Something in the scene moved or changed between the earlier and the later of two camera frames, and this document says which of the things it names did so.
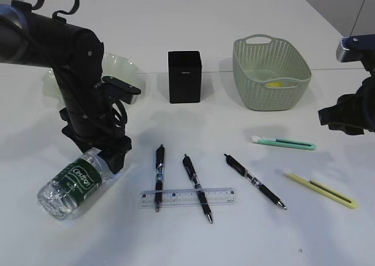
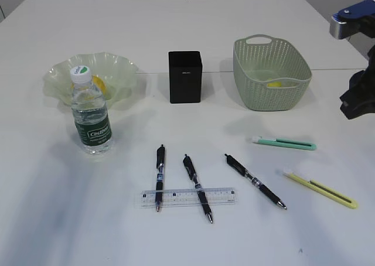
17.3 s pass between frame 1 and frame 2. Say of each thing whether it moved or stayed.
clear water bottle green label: moved
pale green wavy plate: stayed
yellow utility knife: stayed
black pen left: stayed
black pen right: stayed
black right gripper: moved
